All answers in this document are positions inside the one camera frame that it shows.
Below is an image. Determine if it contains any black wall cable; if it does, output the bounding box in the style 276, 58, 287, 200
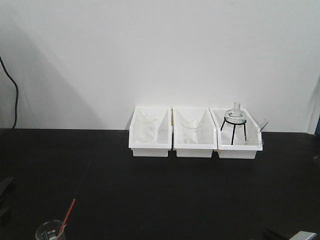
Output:
0, 55, 20, 131

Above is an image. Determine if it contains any round glass flask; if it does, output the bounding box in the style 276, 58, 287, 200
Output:
224, 102, 247, 124

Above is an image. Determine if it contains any glass beaker in middle bin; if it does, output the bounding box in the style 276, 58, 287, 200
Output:
181, 118, 202, 144

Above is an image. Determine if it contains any red plastic spoon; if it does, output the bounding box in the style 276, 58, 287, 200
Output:
56, 198, 76, 240

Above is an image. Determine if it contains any black metal tripod stand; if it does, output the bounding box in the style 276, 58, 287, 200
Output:
220, 116, 247, 145

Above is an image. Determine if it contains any glass beaker in bin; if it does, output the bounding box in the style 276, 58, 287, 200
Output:
137, 112, 157, 143
181, 118, 202, 144

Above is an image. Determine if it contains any glass beaker in left bin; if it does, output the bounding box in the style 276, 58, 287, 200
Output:
137, 112, 157, 143

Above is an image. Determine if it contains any right white plastic bin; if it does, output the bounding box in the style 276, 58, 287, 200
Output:
209, 108, 263, 159

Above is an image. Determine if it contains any middle white plastic bin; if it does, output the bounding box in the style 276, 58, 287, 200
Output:
172, 107, 218, 158

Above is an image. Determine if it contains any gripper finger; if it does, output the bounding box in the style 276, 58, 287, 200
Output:
289, 231, 317, 240
0, 177, 16, 200
0, 207, 11, 218
262, 228, 290, 240

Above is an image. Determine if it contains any white plastic bin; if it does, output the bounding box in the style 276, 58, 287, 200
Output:
128, 107, 173, 157
209, 108, 263, 159
172, 107, 218, 158

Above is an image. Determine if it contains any left white plastic bin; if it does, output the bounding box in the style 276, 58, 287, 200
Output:
128, 107, 173, 157

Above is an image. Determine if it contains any front glass beaker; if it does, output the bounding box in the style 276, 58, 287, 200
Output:
35, 219, 67, 240

